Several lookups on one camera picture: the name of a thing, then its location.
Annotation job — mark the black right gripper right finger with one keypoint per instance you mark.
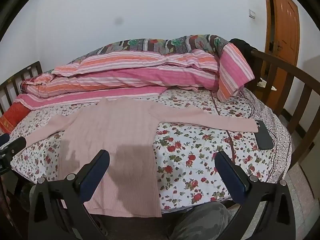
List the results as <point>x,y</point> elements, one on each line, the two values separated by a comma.
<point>277,220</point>

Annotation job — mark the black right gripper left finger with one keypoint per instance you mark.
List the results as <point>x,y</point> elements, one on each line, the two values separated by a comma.
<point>57,208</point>

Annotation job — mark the pink knit sweater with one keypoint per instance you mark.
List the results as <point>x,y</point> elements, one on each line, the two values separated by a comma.
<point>126,129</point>

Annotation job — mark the red pillow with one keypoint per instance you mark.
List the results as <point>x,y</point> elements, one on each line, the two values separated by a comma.
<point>13,116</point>

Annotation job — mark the dark wooden headboard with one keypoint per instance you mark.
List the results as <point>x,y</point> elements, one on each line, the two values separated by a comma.
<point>10,88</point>

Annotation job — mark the camouflage trouser leg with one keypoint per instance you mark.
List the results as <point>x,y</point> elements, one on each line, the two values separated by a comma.
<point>205,221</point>

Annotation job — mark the black smartphone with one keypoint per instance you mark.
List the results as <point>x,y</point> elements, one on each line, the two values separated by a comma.
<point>263,138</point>

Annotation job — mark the pink striped quilt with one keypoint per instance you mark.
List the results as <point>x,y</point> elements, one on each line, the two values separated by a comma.
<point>137,73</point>

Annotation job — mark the floral bed sheet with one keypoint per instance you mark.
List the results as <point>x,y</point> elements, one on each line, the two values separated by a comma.
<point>184,154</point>

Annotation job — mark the black garment on footboard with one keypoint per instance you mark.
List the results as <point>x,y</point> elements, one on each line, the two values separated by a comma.
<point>244,47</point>

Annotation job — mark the orange wooden door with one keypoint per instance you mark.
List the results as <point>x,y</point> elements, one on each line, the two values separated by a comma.
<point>283,30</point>

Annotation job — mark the multicolour patterned blanket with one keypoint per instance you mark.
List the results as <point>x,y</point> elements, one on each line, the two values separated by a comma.
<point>212,44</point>

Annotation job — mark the white wall switch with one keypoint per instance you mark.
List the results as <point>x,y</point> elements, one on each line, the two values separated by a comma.
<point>251,14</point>

